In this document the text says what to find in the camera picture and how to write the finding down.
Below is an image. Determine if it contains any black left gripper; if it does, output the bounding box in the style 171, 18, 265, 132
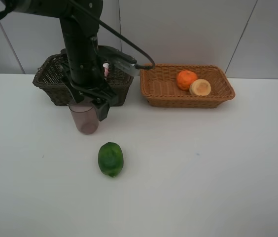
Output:
61, 76, 117, 121

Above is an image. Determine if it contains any translucent pink plastic cup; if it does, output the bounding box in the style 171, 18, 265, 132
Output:
68, 100, 99, 135

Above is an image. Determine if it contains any pink lotion bottle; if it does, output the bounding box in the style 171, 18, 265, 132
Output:
103, 63, 109, 79

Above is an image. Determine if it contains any green pepper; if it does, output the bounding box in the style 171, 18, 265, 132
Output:
98, 142, 124, 178

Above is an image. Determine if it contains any orange mandarin fruit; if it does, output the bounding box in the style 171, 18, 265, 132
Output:
176, 70, 198, 91

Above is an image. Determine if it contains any peach coloured fruit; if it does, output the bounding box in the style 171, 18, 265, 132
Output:
189, 79, 211, 96

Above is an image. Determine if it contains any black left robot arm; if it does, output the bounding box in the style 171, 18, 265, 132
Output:
3, 0, 118, 108

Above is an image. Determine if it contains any dark brown wicker basket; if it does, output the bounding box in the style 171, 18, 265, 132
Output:
33, 48, 134, 106

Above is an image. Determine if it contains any light orange wicker basket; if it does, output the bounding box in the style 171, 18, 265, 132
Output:
140, 64, 236, 108

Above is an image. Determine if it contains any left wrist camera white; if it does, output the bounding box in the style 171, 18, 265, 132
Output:
98, 45, 140, 77

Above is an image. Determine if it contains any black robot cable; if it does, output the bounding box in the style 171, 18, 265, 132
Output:
0, 0, 156, 70

